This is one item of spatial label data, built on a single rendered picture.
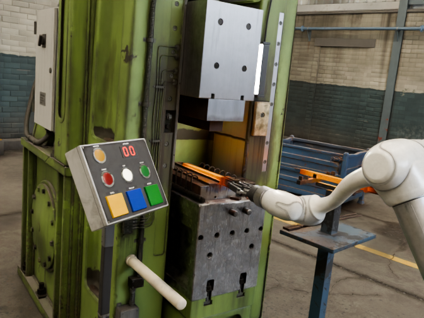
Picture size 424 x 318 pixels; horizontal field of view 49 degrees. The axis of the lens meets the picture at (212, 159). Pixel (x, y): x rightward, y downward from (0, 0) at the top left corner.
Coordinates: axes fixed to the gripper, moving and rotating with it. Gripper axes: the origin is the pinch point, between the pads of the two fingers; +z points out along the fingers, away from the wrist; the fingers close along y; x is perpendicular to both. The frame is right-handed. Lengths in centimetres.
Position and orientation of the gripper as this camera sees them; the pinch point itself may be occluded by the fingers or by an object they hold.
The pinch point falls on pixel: (231, 182)
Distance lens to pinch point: 208.2
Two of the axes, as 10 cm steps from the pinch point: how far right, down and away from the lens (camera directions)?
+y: 8.2, -0.3, 5.7
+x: 1.0, -9.8, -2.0
